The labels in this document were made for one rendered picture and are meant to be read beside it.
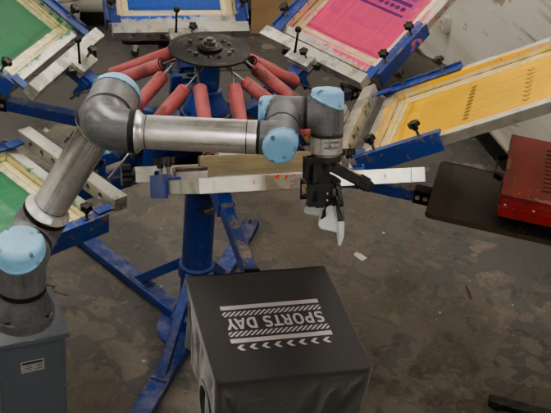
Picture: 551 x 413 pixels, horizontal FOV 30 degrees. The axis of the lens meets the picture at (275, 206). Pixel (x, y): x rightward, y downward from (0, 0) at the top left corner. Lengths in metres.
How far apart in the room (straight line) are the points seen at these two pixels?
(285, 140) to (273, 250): 2.81
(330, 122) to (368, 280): 2.60
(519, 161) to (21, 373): 1.94
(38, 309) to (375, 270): 2.66
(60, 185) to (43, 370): 0.47
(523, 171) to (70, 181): 1.77
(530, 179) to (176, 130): 1.71
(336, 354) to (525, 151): 1.25
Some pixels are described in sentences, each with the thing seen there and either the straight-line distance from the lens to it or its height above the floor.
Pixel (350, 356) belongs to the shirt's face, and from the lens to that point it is 2.94.
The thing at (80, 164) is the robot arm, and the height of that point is 1.59.
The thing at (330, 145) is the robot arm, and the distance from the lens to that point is 2.32.
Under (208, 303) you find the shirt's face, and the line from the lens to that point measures 3.06.
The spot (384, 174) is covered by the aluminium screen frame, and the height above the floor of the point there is 1.55.
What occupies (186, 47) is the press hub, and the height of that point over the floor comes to 1.31.
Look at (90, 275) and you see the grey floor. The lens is 4.75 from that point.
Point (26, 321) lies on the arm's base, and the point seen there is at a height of 1.24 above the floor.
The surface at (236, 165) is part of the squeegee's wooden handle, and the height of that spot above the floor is 1.28.
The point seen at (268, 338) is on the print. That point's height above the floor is 0.95.
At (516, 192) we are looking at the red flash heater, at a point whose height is 1.10.
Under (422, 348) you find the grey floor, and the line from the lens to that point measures 4.53.
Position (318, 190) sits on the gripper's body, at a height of 1.62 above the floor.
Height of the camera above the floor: 2.84
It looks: 32 degrees down
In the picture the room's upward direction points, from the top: 6 degrees clockwise
